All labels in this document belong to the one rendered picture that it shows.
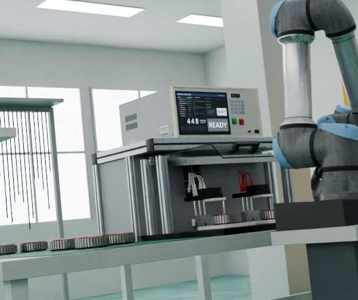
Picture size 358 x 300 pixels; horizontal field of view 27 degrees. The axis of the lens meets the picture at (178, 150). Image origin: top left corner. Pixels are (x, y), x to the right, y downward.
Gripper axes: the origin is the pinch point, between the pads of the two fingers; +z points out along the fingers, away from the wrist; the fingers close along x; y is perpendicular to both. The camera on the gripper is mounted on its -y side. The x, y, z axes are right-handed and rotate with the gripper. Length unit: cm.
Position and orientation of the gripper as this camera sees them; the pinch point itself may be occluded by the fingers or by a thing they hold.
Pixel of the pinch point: (315, 197)
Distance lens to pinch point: 273.1
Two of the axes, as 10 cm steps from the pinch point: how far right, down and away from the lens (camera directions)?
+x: 8.0, -0.2, 6.0
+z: -2.1, 9.3, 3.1
